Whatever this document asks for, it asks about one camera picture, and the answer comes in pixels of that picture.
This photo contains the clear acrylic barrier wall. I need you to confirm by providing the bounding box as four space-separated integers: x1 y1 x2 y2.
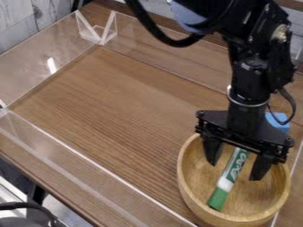
0 9 303 227

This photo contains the green white Expo marker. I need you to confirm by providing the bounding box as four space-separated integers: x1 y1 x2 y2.
207 148 248 211

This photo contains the black equipment lower left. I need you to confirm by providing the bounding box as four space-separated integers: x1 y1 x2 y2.
0 201 60 227

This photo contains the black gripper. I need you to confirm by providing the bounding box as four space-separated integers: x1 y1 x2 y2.
195 110 295 181

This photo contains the blue sponge block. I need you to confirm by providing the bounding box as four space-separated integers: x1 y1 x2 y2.
266 113 290 133

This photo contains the brown wooden bowl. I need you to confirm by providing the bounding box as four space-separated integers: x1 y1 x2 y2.
176 134 291 227

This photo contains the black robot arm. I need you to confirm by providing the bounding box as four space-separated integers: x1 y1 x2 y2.
171 0 296 181

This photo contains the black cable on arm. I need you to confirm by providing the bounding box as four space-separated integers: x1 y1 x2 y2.
123 0 223 48

